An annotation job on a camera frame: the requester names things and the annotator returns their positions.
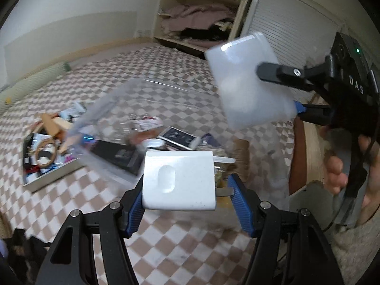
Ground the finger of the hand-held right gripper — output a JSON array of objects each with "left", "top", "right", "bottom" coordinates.
[
  {"left": 292, "top": 101, "right": 337, "bottom": 126},
  {"left": 257, "top": 62, "right": 329, "bottom": 91}
]

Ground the white slatted sliding door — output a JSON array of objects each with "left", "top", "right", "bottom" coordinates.
[{"left": 237, "top": 0, "right": 348, "bottom": 107}]

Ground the wooden wardrobe shelf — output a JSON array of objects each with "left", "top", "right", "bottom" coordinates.
[{"left": 153, "top": 0, "right": 250, "bottom": 57}]

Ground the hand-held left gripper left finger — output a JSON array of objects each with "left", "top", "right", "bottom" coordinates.
[{"left": 38, "top": 178, "right": 146, "bottom": 285}]

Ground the white charger plug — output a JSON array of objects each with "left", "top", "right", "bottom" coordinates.
[{"left": 142, "top": 150, "right": 235, "bottom": 212}]

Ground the round wooden ring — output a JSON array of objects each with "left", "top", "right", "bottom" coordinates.
[{"left": 34, "top": 142, "right": 58, "bottom": 167}]

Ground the clear plastic container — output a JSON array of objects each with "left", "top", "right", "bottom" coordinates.
[{"left": 64, "top": 77, "right": 247, "bottom": 187}]

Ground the translucent box green label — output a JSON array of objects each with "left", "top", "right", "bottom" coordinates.
[{"left": 205, "top": 32, "right": 297, "bottom": 130}]

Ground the wooden bed frame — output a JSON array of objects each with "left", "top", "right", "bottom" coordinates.
[{"left": 289, "top": 119, "right": 327, "bottom": 196}]

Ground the wooden brush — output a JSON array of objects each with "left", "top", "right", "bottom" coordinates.
[{"left": 40, "top": 113, "right": 75, "bottom": 143}]

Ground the dark patterned flat box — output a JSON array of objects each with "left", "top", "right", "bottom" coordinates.
[{"left": 159, "top": 126, "right": 202, "bottom": 150}]

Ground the black strap bag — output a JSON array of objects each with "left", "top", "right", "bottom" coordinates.
[{"left": 6, "top": 228, "right": 57, "bottom": 285}]

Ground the pink clothes pile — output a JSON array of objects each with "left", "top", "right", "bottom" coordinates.
[{"left": 160, "top": 4, "right": 238, "bottom": 32}]

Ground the white shallow box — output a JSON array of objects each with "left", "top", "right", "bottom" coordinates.
[{"left": 22, "top": 107, "right": 90, "bottom": 193}]

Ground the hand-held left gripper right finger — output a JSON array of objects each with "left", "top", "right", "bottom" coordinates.
[{"left": 227, "top": 172, "right": 345, "bottom": 285}]

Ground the black box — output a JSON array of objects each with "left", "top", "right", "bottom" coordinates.
[{"left": 89, "top": 139, "right": 146, "bottom": 176}]

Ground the green bolster pillow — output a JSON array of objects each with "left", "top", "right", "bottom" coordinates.
[{"left": 0, "top": 62, "right": 70, "bottom": 106}]

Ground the person's right hand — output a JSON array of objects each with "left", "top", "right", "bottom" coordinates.
[{"left": 322, "top": 125, "right": 380, "bottom": 224}]

